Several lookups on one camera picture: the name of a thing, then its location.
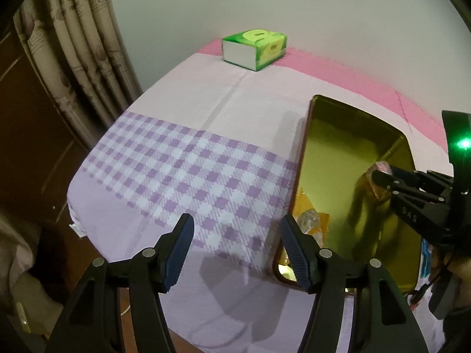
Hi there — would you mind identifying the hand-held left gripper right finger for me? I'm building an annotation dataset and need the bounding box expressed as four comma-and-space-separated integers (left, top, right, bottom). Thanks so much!
280, 214, 429, 353

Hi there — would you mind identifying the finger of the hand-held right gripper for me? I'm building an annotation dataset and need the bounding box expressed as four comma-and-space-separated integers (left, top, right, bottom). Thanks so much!
391, 165, 455, 196
371, 170, 452, 245

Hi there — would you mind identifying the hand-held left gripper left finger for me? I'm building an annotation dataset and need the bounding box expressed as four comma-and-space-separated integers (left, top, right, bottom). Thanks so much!
44, 213, 195, 353

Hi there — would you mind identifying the pink snack packet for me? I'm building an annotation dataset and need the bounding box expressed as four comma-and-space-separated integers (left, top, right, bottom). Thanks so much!
366, 161, 394, 201

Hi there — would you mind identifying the orange snack packet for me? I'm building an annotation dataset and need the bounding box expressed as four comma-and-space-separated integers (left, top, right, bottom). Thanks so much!
292, 187, 330, 251

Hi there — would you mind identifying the gold metal tin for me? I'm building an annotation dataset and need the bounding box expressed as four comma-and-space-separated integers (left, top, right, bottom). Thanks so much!
272, 94, 422, 297

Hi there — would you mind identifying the purple checked tablecloth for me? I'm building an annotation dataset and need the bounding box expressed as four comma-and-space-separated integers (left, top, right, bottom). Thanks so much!
67, 39, 471, 353

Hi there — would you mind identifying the beige cloth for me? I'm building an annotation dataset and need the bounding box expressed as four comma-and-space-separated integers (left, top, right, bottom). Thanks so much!
0, 209, 65, 339

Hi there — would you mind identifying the green tissue pack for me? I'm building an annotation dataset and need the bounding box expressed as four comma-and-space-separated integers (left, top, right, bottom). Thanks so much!
222, 29, 288, 71

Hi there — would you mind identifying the brown wooden cabinet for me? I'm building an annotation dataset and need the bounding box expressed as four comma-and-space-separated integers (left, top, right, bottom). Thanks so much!
0, 29, 92, 229

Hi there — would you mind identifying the patterned beige curtain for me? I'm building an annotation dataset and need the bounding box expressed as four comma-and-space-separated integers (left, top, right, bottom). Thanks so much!
13, 0, 144, 129

